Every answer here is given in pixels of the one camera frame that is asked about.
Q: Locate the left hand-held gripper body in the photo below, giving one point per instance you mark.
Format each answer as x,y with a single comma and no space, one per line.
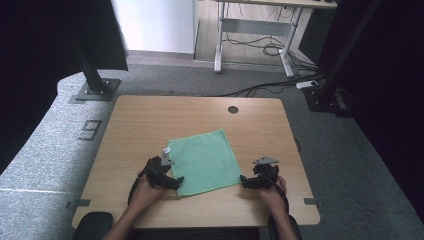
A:
156,171

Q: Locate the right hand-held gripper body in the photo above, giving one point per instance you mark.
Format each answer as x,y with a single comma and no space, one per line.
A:
266,173

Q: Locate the green cloth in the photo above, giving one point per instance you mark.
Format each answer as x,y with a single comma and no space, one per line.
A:
205,161

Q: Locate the person's right hand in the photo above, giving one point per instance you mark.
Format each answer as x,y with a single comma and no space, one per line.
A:
275,200

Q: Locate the person's left hand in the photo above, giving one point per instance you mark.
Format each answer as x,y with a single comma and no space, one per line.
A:
145,196

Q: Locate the person's dark clothing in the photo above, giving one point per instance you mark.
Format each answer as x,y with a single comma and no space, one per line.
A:
193,234

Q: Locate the grey tape strip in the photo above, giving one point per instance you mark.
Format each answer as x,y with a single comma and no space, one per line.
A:
311,201
80,202

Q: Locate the dark round table grommet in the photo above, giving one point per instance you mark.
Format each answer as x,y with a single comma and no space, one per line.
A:
233,109

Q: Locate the black metal stand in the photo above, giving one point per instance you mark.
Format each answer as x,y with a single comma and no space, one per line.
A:
321,100
96,89

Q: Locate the white power strip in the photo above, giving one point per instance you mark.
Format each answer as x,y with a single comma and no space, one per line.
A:
306,84

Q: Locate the black curtain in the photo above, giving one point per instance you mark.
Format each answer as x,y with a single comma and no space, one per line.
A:
33,66
393,100

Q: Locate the white cabinet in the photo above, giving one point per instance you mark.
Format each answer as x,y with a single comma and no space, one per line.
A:
156,25

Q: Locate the black box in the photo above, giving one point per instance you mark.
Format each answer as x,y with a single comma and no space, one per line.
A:
313,33

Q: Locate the white desk frame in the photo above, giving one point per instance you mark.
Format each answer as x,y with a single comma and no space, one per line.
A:
256,27

